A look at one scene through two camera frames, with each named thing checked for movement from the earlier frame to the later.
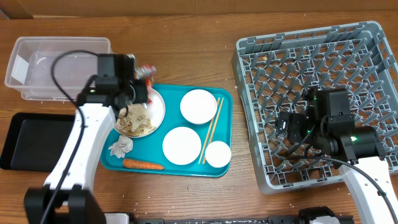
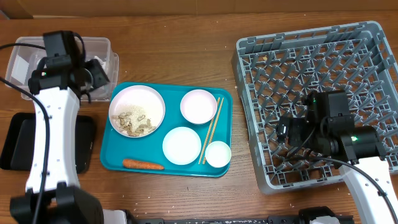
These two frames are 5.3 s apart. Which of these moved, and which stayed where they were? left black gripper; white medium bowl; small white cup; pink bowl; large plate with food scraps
Moved: left black gripper
Stayed: white medium bowl; large plate with food scraps; pink bowl; small white cup
